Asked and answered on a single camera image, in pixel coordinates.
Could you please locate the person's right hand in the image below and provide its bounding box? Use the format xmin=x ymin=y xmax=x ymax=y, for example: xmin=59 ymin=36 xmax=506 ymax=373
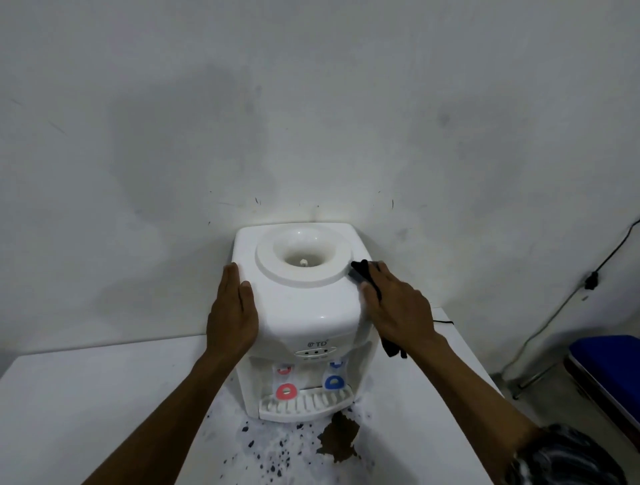
xmin=359 ymin=261 xmax=447 ymax=357

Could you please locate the person's left hand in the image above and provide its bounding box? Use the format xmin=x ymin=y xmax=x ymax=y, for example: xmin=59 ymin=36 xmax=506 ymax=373
xmin=205 ymin=262 xmax=260 ymax=362

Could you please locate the black cloth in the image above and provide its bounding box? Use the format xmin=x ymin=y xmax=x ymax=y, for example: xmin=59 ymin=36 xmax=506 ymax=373
xmin=350 ymin=259 xmax=409 ymax=360

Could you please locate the white tabletop water dispenser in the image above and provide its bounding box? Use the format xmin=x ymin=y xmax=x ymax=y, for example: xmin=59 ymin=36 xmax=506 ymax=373
xmin=231 ymin=222 xmax=381 ymax=424

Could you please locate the person's left forearm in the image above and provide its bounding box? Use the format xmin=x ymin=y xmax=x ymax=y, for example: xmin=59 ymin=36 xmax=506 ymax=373
xmin=82 ymin=349 xmax=251 ymax=485

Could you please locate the person's right forearm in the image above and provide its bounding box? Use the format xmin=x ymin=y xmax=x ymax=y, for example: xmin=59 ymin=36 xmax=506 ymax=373
xmin=414 ymin=334 xmax=545 ymax=485

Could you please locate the white drip tray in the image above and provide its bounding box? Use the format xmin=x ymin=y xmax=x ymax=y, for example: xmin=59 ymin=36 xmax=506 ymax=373
xmin=258 ymin=388 xmax=355 ymax=423

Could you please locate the blue padded chair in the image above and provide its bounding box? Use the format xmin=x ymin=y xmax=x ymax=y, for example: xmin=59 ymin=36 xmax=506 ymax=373
xmin=512 ymin=334 xmax=640 ymax=451

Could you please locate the dark patterned sleeve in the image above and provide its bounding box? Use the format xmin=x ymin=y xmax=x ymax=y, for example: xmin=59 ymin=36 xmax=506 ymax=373
xmin=504 ymin=423 xmax=629 ymax=485

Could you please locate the black wall cable with switch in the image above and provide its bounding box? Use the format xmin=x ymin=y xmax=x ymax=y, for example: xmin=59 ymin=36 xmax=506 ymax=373
xmin=500 ymin=217 xmax=640 ymax=381

